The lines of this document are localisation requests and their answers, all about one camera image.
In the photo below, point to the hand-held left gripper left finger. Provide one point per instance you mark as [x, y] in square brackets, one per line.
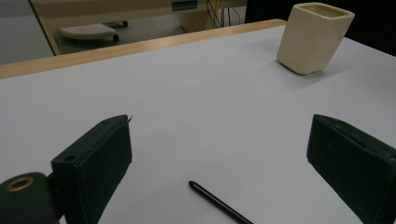
[93, 161]

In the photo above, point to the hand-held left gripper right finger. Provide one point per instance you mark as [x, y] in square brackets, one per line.
[351, 161]

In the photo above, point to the cream square pen holder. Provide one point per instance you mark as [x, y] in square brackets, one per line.
[311, 40]

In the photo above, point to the black pen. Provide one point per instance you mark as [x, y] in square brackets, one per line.
[218, 202]

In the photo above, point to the black curtain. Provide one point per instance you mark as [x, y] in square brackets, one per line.
[373, 21]

